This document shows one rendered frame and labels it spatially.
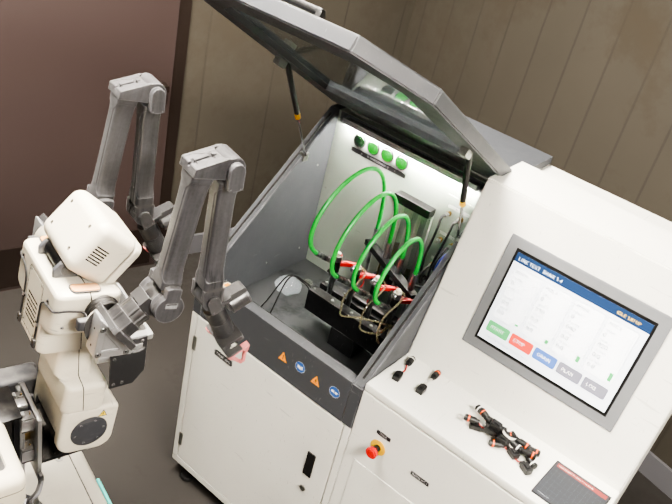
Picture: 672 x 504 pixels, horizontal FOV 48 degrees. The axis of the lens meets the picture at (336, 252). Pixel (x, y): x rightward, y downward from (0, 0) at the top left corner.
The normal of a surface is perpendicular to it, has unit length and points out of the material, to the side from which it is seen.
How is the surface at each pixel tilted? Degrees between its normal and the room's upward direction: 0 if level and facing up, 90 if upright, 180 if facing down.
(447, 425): 0
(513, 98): 90
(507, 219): 76
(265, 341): 90
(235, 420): 90
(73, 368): 90
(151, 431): 0
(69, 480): 0
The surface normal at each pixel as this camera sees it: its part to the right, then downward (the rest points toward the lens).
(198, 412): -0.62, 0.30
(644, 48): -0.80, 0.16
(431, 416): 0.21, -0.83
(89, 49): 0.57, 0.53
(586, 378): -0.55, 0.09
